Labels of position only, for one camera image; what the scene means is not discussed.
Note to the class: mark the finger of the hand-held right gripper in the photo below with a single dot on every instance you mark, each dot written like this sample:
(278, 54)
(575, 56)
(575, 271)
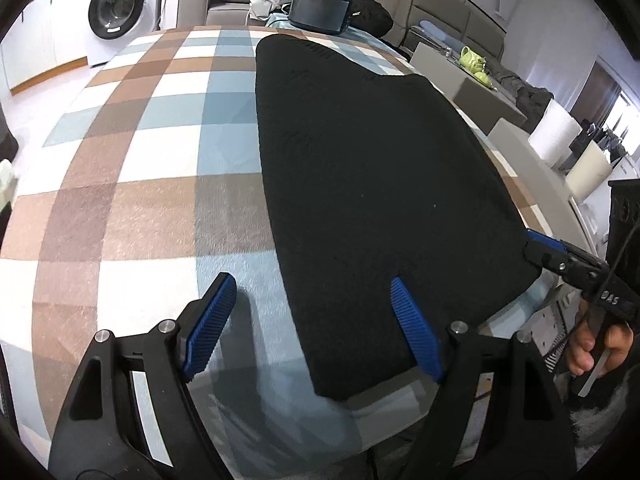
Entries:
(555, 264)
(545, 240)

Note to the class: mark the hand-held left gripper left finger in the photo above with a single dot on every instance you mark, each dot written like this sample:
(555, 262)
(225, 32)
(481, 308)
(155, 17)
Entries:
(210, 320)

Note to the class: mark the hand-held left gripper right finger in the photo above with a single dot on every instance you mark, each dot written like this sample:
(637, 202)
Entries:
(415, 330)

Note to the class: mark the dark grey clothes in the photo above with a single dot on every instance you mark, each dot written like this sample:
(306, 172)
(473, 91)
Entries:
(525, 95)

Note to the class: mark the light grey clothes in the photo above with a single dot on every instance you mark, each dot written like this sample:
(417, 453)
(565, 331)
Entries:
(270, 2)

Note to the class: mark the person's right hand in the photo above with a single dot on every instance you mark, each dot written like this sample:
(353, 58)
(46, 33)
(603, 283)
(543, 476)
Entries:
(580, 350)

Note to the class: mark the low grey side table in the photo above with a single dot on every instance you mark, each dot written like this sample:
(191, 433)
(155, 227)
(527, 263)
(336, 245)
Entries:
(535, 180)

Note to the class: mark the white container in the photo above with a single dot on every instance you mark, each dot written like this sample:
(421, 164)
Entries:
(590, 170)

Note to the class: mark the white paper towel roll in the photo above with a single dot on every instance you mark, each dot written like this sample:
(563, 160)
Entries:
(555, 135)

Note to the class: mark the tall grey side table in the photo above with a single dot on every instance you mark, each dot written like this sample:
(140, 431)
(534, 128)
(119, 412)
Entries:
(465, 95)

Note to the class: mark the checked blanket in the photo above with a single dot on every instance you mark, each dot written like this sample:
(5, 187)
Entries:
(150, 160)

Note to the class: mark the green cup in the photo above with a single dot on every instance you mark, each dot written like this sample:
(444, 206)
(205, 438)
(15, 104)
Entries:
(483, 78)

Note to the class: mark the white curtain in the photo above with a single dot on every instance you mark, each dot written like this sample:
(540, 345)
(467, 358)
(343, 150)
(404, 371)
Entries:
(555, 25)

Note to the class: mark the blue pillow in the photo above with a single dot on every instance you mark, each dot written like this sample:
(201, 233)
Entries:
(434, 30)

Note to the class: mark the black jacket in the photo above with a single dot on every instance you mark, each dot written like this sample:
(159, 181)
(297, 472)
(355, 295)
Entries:
(370, 7)

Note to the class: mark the grey sofa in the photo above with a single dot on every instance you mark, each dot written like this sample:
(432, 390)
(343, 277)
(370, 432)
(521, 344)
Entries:
(225, 10)

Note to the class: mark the black rice cooker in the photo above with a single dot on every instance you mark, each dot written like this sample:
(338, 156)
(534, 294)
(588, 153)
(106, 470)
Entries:
(320, 10)

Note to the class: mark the white washing machine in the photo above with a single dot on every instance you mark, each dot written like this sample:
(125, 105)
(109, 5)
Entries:
(117, 10)

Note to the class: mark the white lower cabinets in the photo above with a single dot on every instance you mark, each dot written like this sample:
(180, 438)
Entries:
(35, 45)

